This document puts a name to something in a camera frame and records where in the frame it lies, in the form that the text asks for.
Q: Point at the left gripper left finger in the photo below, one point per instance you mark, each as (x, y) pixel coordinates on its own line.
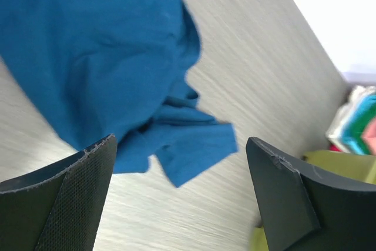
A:
(59, 206)

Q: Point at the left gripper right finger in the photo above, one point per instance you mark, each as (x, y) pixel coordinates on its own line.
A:
(308, 201)

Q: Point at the olive green plastic basket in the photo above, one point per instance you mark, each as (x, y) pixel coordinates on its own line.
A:
(337, 165)

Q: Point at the blue t shirt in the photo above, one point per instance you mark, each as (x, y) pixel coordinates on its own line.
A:
(98, 67)

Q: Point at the red folded t shirt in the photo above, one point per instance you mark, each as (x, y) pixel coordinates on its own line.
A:
(335, 148)

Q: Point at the cream folded t shirt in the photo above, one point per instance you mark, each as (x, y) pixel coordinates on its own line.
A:
(342, 118)

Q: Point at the salmon folded t shirt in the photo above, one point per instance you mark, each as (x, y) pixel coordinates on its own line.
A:
(368, 136)

